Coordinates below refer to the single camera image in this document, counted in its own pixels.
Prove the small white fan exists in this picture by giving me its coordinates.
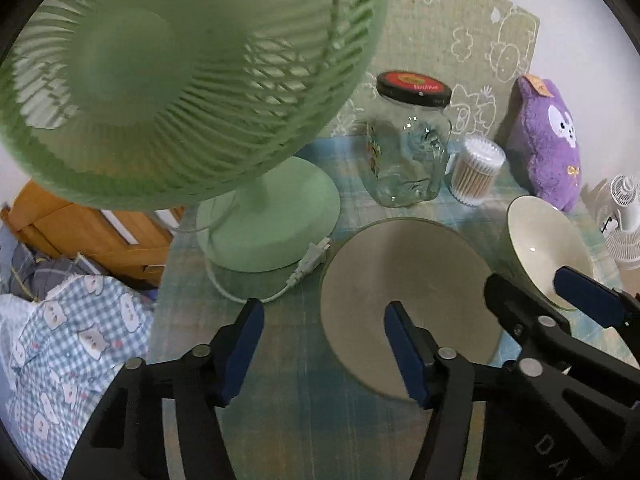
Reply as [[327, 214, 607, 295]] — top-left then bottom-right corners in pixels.
[[596, 174, 639, 270]]

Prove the large grey ceramic bowl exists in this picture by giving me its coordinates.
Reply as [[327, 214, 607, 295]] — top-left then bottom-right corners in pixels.
[[320, 218, 501, 400]]

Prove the green desk fan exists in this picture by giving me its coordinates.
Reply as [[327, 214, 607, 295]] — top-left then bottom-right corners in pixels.
[[1, 0, 386, 272]]

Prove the plaid blue green tablecloth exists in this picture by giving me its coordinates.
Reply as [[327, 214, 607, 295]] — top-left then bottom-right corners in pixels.
[[146, 134, 624, 480]]

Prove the green cartoon print wall cloth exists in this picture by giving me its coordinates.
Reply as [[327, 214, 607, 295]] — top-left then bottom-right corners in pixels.
[[322, 0, 540, 143]]

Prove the glass jar with black lid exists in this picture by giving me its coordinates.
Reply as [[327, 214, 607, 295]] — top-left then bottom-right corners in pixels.
[[363, 70, 452, 208]]

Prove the blue checkered cartoon blanket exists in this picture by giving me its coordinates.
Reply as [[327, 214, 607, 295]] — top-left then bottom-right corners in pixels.
[[1, 275, 154, 479]]

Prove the dark grey clothes pile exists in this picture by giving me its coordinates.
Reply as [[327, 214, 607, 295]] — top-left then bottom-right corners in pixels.
[[1, 242, 107, 301]]

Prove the white fan power cable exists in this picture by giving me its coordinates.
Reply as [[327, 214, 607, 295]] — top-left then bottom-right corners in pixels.
[[204, 236, 333, 306]]

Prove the floral white bowl small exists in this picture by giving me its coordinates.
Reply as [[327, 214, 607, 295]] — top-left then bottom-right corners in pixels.
[[501, 196, 593, 312]]

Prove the purple plush rabbit toy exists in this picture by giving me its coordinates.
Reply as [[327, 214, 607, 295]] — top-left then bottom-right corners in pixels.
[[506, 74, 582, 212]]

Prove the cotton swab plastic container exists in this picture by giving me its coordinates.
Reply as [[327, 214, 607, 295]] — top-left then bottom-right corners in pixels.
[[450, 136, 506, 207]]

